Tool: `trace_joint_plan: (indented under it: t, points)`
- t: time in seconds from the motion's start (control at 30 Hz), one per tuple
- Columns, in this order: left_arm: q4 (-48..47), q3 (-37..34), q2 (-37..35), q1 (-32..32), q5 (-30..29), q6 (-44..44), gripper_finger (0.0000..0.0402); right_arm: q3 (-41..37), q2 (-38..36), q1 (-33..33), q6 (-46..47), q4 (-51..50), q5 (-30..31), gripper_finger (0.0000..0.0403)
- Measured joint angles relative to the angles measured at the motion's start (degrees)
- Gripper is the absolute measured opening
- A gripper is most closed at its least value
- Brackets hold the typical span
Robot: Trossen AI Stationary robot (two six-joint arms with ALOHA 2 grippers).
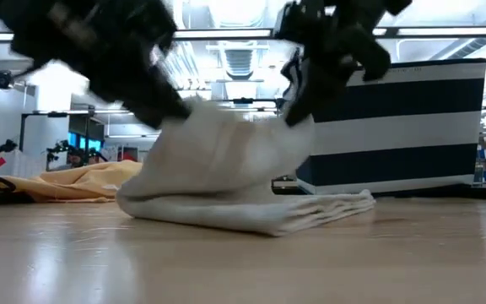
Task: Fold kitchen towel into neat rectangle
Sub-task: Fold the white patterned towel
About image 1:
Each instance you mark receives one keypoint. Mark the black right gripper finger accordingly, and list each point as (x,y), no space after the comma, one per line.
(365,55)
(306,84)

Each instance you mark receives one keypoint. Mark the white towel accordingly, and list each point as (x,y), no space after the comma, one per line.
(226,169)

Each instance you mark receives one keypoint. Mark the blue lit monitor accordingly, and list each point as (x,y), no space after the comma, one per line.
(93,143)

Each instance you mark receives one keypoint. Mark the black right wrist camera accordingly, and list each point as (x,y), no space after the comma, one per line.
(293,21)

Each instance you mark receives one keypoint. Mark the orange towel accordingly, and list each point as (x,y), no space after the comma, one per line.
(78,181)

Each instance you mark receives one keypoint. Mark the black round lamp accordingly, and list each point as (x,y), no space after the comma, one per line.
(3,80)

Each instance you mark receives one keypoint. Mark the navy white striped fabric bin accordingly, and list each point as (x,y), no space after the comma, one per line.
(416,131)

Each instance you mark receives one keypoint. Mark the black thin metal stand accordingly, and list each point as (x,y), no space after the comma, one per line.
(243,101)

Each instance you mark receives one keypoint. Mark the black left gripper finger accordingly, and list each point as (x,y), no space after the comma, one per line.
(142,101)
(173,95)

